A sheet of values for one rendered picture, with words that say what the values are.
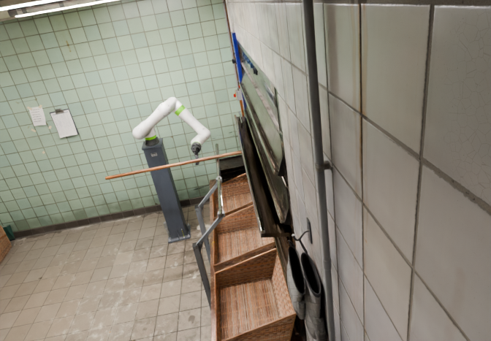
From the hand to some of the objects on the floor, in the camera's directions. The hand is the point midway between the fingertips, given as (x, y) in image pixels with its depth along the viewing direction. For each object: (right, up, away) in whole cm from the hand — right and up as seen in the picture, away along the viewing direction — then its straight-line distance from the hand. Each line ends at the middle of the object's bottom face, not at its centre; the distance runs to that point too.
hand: (195, 157), depth 307 cm
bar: (+28, -120, +18) cm, 124 cm away
